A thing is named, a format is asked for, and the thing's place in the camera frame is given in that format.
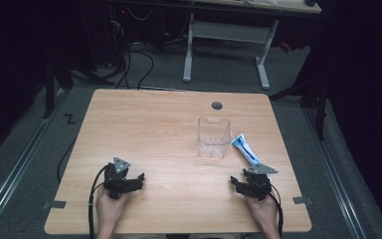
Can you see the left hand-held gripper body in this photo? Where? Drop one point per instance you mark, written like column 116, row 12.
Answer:
column 116, row 179

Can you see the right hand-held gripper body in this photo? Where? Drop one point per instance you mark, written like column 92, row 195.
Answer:
column 258, row 184

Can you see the blue white toothpaste tube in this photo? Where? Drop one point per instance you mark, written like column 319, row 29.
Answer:
column 245, row 149

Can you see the clear plastic container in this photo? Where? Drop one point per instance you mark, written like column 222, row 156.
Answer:
column 214, row 146

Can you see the person's right hand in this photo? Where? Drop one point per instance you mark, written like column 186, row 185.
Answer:
column 262, row 210

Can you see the person's left hand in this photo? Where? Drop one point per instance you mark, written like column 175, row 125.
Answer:
column 108, row 209

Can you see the grey tape strip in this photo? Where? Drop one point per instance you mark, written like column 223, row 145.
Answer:
column 55, row 204
column 301, row 200

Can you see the black tape floor mark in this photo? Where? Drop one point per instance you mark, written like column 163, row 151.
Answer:
column 69, row 119

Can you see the black table grommet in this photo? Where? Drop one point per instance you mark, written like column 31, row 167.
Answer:
column 217, row 105

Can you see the black metal stand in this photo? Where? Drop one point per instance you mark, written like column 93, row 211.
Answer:
column 49, row 96
column 320, row 113

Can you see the desk with white legs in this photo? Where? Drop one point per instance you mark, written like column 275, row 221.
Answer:
column 229, row 32

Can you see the metal floor rail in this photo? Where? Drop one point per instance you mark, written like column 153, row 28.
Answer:
column 16, row 169
column 335, row 172

